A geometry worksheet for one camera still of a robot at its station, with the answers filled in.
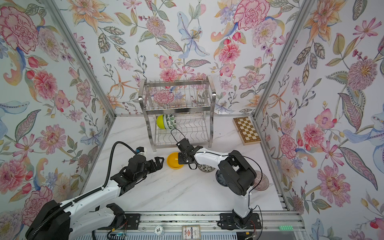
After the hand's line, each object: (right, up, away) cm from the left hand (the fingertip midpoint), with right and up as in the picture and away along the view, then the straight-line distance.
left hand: (161, 162), depth 84 cm
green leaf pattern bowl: (+3, +25, +25) cm, 35 cm away
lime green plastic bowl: (-4, +24, +18) cm, 31 cm away
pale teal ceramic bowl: (0, +23, +17) cm, 29 cm away
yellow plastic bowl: (+6, -1, +8) cm, 9 cm away
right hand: (+11, 0, +10) cm, 15 cm away
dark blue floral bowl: (+34, -10, +3) cm, 36 cm away
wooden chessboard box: (+57, +17, +23) cm, 64 cm away
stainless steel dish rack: (+11, +29, -8) cm, 32 cm away
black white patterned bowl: (+26, -6, +8) cm, 28 cm away
